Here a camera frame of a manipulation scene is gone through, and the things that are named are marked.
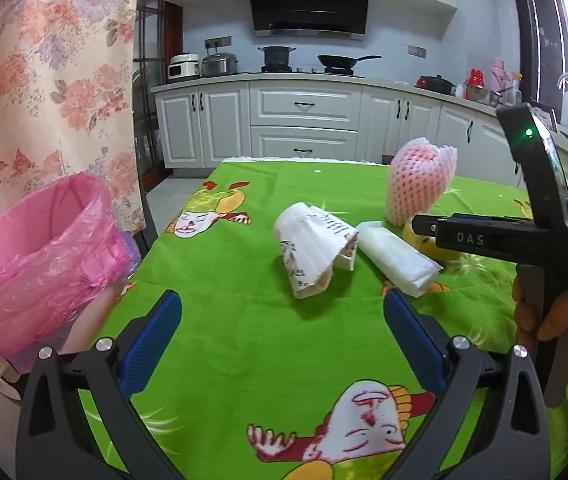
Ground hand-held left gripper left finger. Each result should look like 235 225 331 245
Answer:
15 289 185 480

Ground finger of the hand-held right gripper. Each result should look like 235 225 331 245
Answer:
412 213 518 263

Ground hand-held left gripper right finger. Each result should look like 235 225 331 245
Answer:
383 289 551 480

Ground pink foam fruit net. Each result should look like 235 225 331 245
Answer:
386 141 459 225

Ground bin with pink liner bag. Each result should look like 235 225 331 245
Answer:
0 171 142 376

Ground white paper bag black print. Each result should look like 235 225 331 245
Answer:
274 201 359 301

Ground folded white plastic bag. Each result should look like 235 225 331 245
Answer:
357 221 442 297

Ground green cartoon printed tablecloth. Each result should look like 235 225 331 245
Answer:
78 157 568 480

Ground steel bowl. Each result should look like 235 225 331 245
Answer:
465 84 502 107

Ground red casserole pot black lid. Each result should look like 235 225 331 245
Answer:
416 74 456 95

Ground pink thermos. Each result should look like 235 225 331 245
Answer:
491 56 509 91

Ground white base cabinets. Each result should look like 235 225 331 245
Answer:
151 72 568 221

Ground black frying pan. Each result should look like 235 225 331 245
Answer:
317 54 382 73

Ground gas stove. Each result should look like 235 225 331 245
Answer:
249 66 366 79

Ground black cooking pot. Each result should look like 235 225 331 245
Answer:
257 45 297 72

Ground floral curtain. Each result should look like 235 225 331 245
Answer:
0 0 147 401

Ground white rice cooker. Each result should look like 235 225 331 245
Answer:
168 52 201 82

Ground steel pressure cooker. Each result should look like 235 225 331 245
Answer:
201 51 239 77

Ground black range hood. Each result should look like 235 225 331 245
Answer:
245 0 373 40

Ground dark wooden door frame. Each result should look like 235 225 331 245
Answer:
132 0 185 193

